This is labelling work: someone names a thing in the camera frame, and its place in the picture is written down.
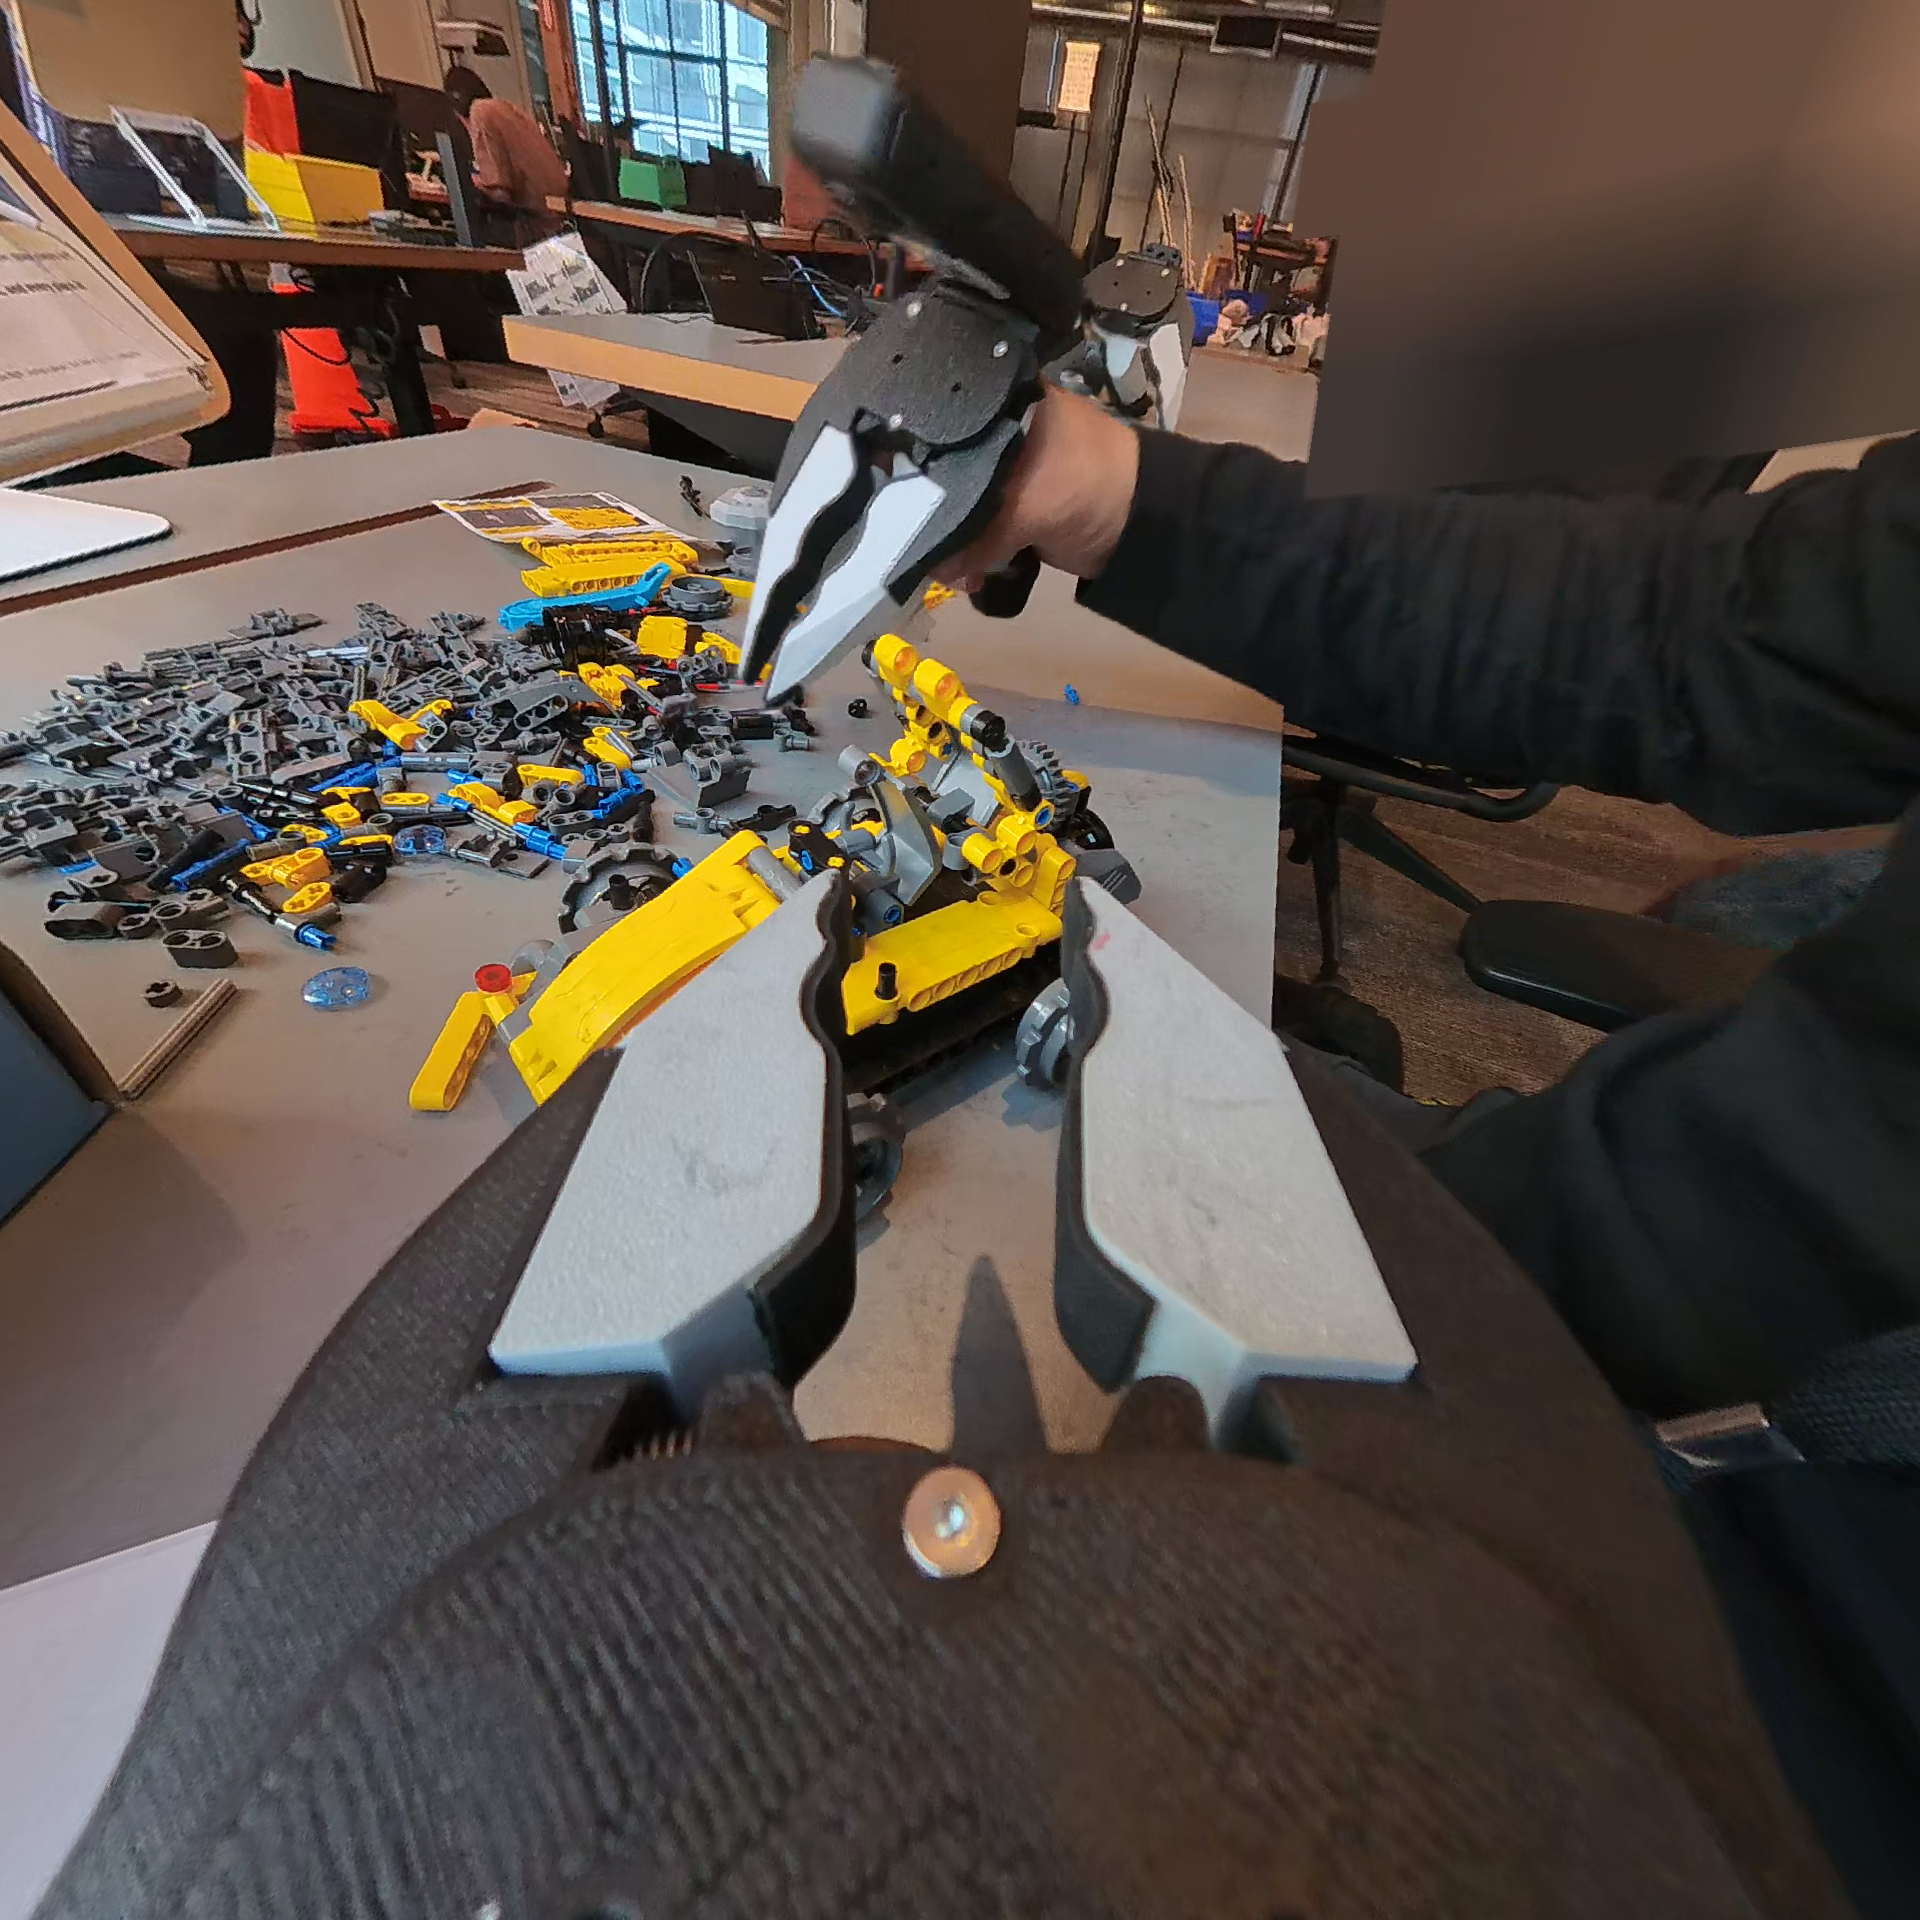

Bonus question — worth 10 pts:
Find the black white gripper device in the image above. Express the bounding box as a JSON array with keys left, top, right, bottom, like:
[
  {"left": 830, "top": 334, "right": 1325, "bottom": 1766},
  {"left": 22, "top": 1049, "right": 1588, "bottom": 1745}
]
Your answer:
[{"left": 1071, "top": 247, "right": 1202, "bottom": 438}]

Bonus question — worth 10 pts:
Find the large paned window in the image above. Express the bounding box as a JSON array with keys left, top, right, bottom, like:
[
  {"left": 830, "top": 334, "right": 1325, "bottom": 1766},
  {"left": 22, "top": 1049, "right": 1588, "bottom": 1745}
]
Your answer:
[{"left": 569, "top": 0, "right": 788, "bottom": 167}]

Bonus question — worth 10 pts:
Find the hanging newspaper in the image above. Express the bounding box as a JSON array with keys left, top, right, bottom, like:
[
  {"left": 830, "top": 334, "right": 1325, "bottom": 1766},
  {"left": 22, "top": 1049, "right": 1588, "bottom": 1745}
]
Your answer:
[{"left": 507, "top": 232, "right": 634, "bottom": 408}]

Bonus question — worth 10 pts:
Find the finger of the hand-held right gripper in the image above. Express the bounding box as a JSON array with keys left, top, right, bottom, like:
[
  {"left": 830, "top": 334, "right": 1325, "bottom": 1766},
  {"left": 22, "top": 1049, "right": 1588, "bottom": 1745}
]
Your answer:
[
  {"left": 743, "top": 423, "right": 885, "bottom": 683},
  {"left": 761, "top": 457, "right": 951, "bottom": 706}
]

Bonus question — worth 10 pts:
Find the printed instruction sheet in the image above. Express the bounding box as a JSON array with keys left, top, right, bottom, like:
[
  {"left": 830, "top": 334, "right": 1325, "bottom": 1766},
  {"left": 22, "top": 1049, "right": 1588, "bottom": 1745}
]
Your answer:
[{"left": 0, "top": 151, "right": 204, "bottom": 414}]

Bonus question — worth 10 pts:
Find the stack of long yellow beams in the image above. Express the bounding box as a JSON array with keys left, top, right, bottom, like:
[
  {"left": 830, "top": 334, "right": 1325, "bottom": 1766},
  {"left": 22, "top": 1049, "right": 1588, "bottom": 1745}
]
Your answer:
[{"left": 516, "top": 534, "right": 707, "bottom": 602}]

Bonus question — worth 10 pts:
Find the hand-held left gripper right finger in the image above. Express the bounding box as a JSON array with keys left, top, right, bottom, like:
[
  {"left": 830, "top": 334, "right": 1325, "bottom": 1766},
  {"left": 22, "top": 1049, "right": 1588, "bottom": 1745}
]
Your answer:
[{"left": 1050, "top": 873, "right": 1422, "bottom": 1457}]

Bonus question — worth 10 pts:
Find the yellow toy construction vehicle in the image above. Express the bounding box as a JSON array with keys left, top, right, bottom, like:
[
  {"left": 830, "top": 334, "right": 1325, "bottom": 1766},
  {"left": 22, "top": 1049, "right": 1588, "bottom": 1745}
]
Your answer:
[{"left": 502, "top": 634, "right": 1145, "bottom": 1217}]

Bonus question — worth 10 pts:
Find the yellow storage bin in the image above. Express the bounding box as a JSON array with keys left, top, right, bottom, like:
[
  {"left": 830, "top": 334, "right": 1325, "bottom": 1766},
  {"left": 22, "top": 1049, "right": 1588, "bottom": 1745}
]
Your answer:
[{"left": 245, "top": 146, "right": 383, "bottom": 234}]

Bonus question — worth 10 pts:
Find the pile of building pieces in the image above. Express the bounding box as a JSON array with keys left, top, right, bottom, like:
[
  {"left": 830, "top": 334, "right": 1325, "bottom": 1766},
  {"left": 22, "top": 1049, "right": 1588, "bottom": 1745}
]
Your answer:
[{"left": 0, "top": 599, "right": 818, "bottom": 962}]

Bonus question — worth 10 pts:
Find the wood-edged far desk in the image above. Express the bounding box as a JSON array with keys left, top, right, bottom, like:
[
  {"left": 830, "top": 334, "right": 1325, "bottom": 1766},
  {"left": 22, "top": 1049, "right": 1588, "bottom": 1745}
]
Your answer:
[{"left": 502, "top": 307, "right": 1321, "bottom": 466}]

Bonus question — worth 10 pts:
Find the black woven strap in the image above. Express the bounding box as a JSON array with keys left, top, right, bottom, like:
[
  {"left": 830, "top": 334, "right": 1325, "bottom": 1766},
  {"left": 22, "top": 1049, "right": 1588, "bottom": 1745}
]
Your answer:
[{"left": 1650, "top": 1335, "right": 1920, "bottom": 1489}]

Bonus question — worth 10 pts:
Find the orange traffic cone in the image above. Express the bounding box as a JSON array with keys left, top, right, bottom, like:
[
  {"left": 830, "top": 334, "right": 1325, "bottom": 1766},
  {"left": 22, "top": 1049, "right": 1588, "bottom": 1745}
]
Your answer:
[{"left": 276, "top": 328, "right": 399, "bottom": 442}]

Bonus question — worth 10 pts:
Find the clear acrylic sign holder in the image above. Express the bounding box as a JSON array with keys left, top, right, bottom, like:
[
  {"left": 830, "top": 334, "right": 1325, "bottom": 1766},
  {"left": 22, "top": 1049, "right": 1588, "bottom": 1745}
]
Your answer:
[{"left": 107, "top": 106, "right": 279, "bottom": 234}]

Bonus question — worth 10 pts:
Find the person's black jacket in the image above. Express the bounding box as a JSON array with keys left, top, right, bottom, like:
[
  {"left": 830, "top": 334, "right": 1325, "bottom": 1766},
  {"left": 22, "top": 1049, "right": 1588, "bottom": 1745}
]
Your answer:
[{"left": 1418, "top": 810, "right": 1920, "bottom": 1920}]

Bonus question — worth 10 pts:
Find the person's right hand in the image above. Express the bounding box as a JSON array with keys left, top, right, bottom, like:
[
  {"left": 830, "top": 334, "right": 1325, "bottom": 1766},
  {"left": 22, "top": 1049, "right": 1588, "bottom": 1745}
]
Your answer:
[{"left": 942, "top": 382, "right": 1142, "bottom": 594}]

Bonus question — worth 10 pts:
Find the building instruction booklet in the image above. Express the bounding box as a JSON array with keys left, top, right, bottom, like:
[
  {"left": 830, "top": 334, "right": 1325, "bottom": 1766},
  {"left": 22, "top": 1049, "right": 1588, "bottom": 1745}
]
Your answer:
[{"left": 0, "top": 1522, "right": 219, "bottom": 1920}]

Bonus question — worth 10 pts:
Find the yellow sticker sheet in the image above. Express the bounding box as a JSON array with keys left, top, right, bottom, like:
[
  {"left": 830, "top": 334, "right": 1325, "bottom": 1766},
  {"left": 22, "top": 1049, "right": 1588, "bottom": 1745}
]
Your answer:
[{"left": 433, "top": 487, "right": 707, "bottom": 544}]

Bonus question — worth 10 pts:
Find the short yellow beam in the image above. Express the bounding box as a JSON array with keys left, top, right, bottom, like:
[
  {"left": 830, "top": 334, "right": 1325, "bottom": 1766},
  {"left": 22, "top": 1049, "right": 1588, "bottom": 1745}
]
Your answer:
[{"left": 407, "top": 987, "right": 497, "bottom": 1116}]

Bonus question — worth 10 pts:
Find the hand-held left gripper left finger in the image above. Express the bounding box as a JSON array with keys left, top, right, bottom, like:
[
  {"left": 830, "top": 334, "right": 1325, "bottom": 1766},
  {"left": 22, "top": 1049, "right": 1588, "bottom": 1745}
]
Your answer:
[{"left": 486, "top": 871, "right": 863, "bottom": 1420}]

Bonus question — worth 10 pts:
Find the dark wooden table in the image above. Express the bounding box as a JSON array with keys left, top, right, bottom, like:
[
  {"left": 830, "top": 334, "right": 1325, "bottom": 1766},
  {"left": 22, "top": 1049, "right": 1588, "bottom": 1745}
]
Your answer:
[{"left": 105, "top": 210, "right": 529, "bottom": 466}]

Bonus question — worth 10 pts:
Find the blue cardboard kit box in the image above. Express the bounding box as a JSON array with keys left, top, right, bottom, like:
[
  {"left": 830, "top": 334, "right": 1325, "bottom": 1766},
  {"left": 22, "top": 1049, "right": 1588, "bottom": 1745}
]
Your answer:
[{"left": 0, "top": 944, "right": 243, "bottom": 1233}]

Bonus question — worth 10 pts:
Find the black mesh office chair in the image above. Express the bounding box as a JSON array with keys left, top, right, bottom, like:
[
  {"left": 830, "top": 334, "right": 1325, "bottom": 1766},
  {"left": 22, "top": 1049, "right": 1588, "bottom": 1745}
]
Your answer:
[{"left": 1282, "top": 737, "right": 1892, "bottom": 1038}]

